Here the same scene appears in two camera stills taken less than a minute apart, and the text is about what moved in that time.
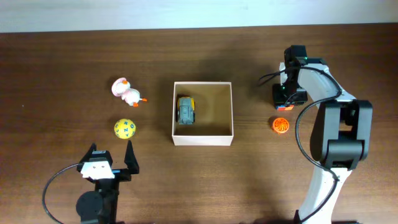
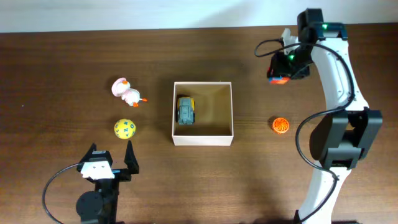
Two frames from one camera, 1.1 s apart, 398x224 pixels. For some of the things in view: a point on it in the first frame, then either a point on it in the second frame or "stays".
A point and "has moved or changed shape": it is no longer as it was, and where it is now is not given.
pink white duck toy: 120,87 stays
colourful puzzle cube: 283,107 has moved or changed shape
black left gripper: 132,164 stays
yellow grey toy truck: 185,114 stays
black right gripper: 278,99 -> 277,65
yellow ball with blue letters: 124,129 stays
